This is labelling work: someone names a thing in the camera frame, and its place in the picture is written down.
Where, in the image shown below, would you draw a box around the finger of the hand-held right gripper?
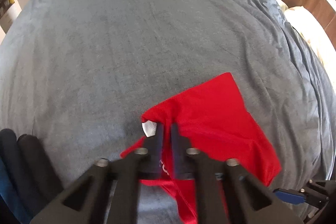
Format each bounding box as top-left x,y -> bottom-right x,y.
272,179 -> 332,212

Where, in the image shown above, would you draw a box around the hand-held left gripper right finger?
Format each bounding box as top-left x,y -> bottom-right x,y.
171,123 -> 304,224

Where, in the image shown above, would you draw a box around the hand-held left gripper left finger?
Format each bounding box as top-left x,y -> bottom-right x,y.
30,123 -> 165,224

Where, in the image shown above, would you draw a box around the cream patterned pillow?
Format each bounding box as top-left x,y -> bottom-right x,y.
285,6 -> 336,72

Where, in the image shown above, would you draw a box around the red shorts with white trim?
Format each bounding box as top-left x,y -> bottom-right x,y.
121,72 -> 282,224

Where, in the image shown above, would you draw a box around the grey bed blanket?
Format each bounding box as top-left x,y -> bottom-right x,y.
0,0 -> 336,224

